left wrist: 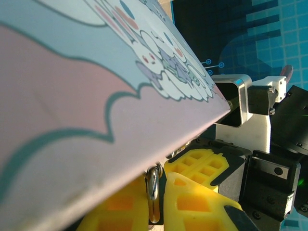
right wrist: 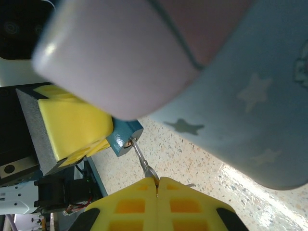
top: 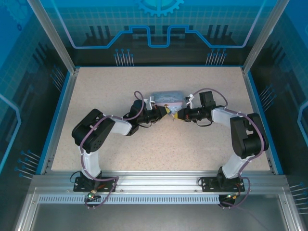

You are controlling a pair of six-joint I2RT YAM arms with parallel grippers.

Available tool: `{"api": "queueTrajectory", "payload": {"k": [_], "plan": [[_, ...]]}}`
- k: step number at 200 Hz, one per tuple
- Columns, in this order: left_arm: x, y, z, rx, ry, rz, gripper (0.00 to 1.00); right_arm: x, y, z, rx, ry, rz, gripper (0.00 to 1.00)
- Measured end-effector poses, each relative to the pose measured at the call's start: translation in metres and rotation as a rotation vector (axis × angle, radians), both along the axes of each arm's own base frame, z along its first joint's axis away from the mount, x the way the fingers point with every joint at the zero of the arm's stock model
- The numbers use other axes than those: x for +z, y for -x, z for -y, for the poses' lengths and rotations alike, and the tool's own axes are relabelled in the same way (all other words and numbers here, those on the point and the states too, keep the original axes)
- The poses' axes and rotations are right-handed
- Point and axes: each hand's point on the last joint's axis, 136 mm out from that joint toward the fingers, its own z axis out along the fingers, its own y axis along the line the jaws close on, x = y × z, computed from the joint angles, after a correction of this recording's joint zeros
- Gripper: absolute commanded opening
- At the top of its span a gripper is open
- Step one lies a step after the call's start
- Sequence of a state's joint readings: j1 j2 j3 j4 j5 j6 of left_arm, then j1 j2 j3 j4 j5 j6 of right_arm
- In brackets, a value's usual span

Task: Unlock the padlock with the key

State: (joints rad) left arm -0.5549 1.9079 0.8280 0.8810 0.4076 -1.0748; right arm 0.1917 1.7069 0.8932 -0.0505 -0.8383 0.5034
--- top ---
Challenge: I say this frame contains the aluminium frame post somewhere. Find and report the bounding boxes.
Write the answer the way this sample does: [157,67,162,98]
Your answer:
[241,0,290,74]
[26,0,80,73]

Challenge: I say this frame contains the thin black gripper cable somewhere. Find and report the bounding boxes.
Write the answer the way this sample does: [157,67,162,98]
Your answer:
[196,119,214,128]
[139,119,160,128]

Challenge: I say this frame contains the slotted grey cable duct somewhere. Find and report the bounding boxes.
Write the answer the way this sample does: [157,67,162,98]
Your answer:
[38,194,232,204]

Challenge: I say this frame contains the aluminium side rail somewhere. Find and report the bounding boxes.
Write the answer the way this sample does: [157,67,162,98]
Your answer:
[42,68,80,174]
[241,66,285,175]

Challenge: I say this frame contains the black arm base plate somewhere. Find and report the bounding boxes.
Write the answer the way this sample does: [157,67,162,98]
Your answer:
[73,176,118,193]
[200,176,246,193]

